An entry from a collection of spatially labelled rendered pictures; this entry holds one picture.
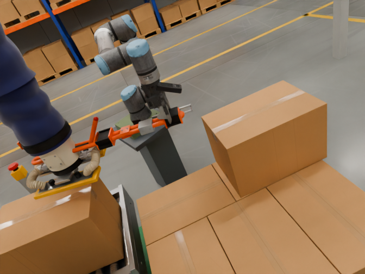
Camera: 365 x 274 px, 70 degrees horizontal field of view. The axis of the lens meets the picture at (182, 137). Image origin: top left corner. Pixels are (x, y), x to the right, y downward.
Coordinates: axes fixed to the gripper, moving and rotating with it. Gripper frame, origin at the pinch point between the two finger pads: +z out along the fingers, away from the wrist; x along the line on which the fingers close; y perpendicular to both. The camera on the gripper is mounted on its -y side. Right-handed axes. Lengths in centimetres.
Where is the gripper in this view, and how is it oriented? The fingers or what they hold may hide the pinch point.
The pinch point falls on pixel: (171, 116)
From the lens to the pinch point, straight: 124.9
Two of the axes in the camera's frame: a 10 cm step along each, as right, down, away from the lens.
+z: 3.1, 7.7, 5.6
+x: 0.6, 5.7, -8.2
